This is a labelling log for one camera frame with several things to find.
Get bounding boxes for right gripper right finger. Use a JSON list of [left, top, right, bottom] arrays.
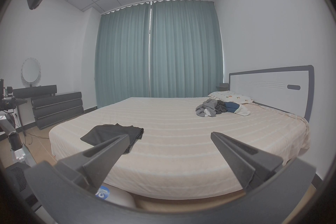
[[211, 132, 284, 194]]

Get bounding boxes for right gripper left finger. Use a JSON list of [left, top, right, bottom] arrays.
[[56, 134, 130, 194]]

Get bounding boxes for black T-shirt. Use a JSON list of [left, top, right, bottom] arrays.
[[80, 124, 144, 154]]

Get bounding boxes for pile of clothes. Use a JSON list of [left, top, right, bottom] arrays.
[[195, 98, 251, 117]]

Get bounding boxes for bed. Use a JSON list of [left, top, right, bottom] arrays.
[[48, 65, 314, 201]]

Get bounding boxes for white printed pillow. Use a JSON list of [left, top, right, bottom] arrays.
[[207, 91, 254, 104]]

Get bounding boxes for black chest of drawers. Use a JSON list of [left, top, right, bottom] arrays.
[[13, 85, 84, 130]]

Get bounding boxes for blue-green curtain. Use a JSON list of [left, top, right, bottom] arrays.
[[94, 4, 151, 108], [149, 0, 224, 99]]

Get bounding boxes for black equipment stand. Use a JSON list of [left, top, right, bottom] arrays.
[[0, 79, 28, 137]]

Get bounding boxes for round white mirror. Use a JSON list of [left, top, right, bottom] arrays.
[[21, 58, 41, 87]]

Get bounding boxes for black cable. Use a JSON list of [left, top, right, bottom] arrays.
[[25, 131, 50, 145]]

